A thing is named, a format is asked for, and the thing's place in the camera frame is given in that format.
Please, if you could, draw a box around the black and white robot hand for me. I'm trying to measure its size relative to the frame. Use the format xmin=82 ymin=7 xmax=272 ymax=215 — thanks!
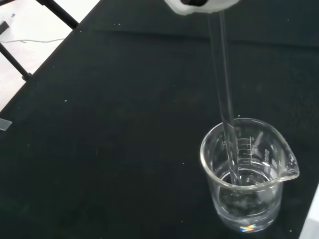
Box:
xmin=163 ymin=0 xmax=239 ymax=16

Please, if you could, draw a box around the black bench cloth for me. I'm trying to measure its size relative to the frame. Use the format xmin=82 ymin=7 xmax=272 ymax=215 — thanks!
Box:
xmin=0 ymin=0 xmax=319 ymax=239

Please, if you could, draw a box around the clear tape strip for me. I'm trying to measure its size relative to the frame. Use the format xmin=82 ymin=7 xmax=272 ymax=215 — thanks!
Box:
xmin=0 ymin=118 xmax=12 ymax=132

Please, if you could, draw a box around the white floor cable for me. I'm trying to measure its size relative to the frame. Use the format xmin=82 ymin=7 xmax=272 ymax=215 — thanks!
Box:
xmin=0 ymin=37 xmax=66 ymax=45

